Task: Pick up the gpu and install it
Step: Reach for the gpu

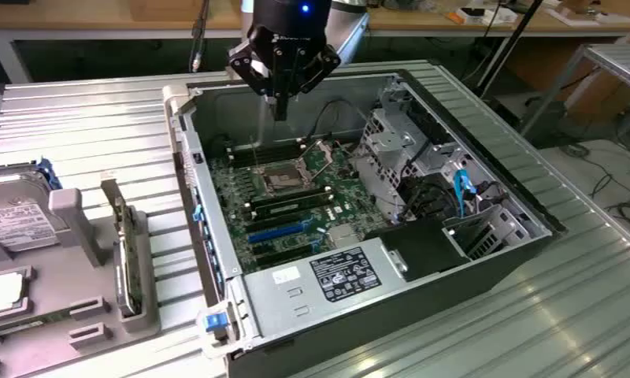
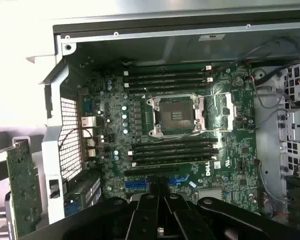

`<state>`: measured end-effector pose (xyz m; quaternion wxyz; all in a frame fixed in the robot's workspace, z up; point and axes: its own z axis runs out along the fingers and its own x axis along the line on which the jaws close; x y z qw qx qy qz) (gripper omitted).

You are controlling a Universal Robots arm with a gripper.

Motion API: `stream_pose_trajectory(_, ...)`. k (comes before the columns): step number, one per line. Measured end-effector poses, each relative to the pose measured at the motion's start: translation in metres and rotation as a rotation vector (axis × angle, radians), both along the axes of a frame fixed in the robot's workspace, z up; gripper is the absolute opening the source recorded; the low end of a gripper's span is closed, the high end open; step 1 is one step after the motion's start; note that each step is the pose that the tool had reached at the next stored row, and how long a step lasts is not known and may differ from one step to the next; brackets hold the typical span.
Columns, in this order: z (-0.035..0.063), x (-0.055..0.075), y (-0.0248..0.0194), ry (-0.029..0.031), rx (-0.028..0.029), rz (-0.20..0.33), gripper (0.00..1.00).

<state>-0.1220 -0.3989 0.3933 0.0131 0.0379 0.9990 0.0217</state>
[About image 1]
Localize silver chipset heatsink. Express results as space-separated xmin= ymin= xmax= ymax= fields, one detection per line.
xmin=325 ymin=226 xmax=361 ymax=250

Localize green graphics card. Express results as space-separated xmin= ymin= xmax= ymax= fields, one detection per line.
xmin=100 ymin=179 xmax=148 ymax=318

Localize installed RAM stick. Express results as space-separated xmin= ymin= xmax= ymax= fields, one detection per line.
xmin=250 ymin=194 xmax=333 ymax=220

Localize black plastic shroud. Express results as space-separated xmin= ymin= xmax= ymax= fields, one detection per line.
xmin=365 ymin=218 xmax=474 ymax=283

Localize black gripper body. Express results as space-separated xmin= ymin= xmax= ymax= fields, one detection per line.
xmin=245 ymin=0 xmax=332 ymax=54

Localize black loop wire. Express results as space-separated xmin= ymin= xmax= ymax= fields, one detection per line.
xmin=313 ymin=99 xmax=373 ymax=139

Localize grey parts rack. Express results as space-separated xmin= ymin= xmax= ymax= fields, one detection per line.
xmin=0 ymin=187 xmax=161 ymax=378

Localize black box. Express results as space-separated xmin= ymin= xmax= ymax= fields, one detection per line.
xmin=490 ymin=92 xmax=568 ymax=133

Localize white papers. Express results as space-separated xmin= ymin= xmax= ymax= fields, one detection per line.
xmin=544 ymin=6 xmax=603 ymax=28

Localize blue disk wire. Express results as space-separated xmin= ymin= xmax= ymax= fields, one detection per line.
xmin=452 ymin=169 xmax=478 ymax=218

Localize black RAM slot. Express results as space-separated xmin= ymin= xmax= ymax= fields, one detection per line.
xmin=230 ymin=148 xmax=304 ymax=163
xmin=246 ymin=188 xmax=329 ymax=209
xmin=249 ymin=191 xmax=330 ymax=213
xmin=225 ymin=140 xmax=301 ymax=155
xmin=245 ymin=185 xmax=326 ymax=206
xmin=232 ymin=152 xmax=305 ymax=168
xmin=228 ymin=144 xmax=302 ymax=159

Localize silver power supply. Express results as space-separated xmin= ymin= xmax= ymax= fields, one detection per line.
xmin=244 ymin=235 xmax=410 ymax=340

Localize wooden desk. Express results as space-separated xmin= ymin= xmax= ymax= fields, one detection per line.
xmin=0 ymin=0 xmax=630 ymax=40

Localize silver hard disk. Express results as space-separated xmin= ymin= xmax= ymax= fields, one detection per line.
xmin=0 ymin=157 xmax=64 ymax=254

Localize green RAM stick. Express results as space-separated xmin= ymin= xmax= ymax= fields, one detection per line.
xmin=0 ymin=310 xmax=76 ymax=336

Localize green motherboard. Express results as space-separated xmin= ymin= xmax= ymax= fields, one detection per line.
xmin=206 ymin=139 xmax=394 ymax=276

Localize black wire bundle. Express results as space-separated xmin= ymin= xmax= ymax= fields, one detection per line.
xmin=396 ymin=175 xmax=456 ymax=225

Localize grey hanging cable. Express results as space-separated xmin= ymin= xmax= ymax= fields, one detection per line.
xmin=188 ymin=0 xmax=212 ymax=74

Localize black pole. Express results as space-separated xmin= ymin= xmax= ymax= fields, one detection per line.
xmin=474 ymin=0 xmax=545 ymax=90

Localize thin locking lever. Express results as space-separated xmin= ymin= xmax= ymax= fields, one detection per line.
xmin=248 ymin=133 xmax=262 ymax=175

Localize metal frame table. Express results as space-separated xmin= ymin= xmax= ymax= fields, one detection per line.
xmin=518 ymin=42 xmax=630 ymax=139

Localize silver disk bay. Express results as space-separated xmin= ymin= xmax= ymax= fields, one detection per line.
xmin=444 ymin=204 xmax=538 ymax=261

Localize metal socket cover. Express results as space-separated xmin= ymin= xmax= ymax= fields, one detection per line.
xmin=296 ymin=139 xmax=338 ymax=179

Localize blue case latch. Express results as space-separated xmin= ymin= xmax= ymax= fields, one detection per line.
xmin=201 ymin=310 xmax=228 ymax=330

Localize CPU socket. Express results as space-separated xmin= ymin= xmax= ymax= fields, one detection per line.
xmin=256 ymin=163 xmax=310 ymax=195

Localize blue expansion slot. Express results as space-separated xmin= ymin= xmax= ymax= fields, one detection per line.
xmin=246 ymin=222 xmax=304 ymax=243

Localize silver drive cage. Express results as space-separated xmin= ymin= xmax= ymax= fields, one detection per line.
xmin=356 ymin=108 xmax=456 ymax=206

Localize open black PC case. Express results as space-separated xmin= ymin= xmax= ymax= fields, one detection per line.
xmin=161 ymin=69 xmax=568 ymax=378

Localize orange white box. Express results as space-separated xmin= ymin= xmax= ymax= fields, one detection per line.
xmin=448 ymin=6 xmax=518 ymax=25

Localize black expansion slot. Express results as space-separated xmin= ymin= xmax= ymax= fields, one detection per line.
xmin=244 ymin=217 xmax=296 ymax=235
xmin=250 ymin=240 xmax=314 ymax=258
xmin=256 ymin=251 xmax=317 ymax=269

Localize cardboard box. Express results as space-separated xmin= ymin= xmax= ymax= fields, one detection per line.
xmin=506 ymin=39 xmax=630 ymax=125

